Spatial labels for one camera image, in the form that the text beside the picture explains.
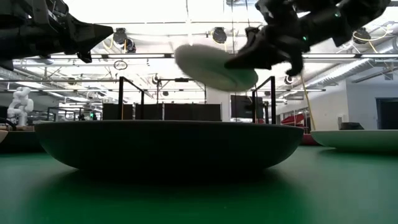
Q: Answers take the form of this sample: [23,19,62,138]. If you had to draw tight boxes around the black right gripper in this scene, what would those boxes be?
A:
[223,0,353,77]

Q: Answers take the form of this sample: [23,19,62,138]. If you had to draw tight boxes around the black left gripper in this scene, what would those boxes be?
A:
[0,0,114,72]

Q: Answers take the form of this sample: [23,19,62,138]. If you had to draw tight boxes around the green plate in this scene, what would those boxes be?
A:
[174,43,259,93]

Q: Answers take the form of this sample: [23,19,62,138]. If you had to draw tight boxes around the white plate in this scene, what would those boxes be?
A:
[310,129,398,152]

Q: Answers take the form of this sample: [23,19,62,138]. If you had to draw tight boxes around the dark grey plate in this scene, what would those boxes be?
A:
[34,119,305,175]

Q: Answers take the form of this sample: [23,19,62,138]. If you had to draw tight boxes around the long ceiling light strip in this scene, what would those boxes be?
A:
[12,53,398,60]

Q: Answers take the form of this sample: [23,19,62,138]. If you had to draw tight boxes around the red background object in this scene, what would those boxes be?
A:
[280,113,306,127]

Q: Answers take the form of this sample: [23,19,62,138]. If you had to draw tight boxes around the red plate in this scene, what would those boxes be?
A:
[300,133,321,146]

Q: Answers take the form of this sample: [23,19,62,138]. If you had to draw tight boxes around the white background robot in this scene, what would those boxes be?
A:
[6,86,34,127]

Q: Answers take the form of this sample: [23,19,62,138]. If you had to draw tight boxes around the black background chair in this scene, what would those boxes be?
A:
[338,122,365,131]

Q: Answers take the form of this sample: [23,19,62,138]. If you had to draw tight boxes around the dark door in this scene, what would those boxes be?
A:
[375,97,398,130]

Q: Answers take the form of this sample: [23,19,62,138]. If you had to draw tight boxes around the black ceiling cable reel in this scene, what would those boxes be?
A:
[126,37,137,54]
[353,27,372,45]
[212,27,228,45]
[112,27,128,46]

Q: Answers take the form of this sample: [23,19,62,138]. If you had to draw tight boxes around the yellow hanging cable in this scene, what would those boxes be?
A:
[300,74,317,131]

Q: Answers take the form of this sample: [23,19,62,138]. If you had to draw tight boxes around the black metal shelf frame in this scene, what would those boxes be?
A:
[118,76,277,125]

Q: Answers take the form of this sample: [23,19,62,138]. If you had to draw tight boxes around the black background rig frame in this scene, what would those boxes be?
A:
[156,77,208,105]

